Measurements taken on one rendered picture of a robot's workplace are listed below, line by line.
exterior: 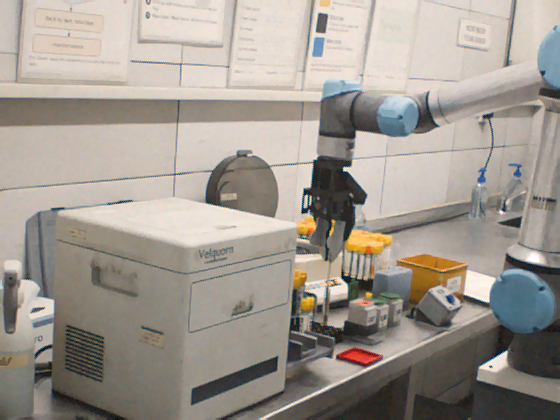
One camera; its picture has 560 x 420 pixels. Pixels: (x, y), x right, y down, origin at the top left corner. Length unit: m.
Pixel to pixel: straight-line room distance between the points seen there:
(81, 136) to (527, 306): 0.99
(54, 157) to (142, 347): 0.68
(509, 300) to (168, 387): 0.61
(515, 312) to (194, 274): 0.59
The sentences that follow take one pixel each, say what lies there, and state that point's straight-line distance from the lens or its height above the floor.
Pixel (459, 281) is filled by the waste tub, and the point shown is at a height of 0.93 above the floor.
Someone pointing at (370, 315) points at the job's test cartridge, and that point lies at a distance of 1.91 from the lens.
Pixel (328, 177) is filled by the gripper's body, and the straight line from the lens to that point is 1.80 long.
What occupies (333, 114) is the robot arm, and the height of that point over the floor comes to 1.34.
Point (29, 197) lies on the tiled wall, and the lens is 1.93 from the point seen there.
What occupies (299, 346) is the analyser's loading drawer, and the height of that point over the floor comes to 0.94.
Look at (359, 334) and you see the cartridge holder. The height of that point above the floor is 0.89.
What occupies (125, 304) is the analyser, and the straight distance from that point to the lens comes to 1.40.
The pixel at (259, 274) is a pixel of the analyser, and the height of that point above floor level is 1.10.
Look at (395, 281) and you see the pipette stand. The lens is 2.11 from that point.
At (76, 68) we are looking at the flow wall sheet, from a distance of 1.97.
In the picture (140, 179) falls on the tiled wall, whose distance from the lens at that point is 2.14.
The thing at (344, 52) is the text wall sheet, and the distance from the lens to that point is 2.76.
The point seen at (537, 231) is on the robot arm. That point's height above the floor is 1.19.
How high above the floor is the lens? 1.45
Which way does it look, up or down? 13 degrees down
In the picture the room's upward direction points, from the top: 6 degrees clockwise
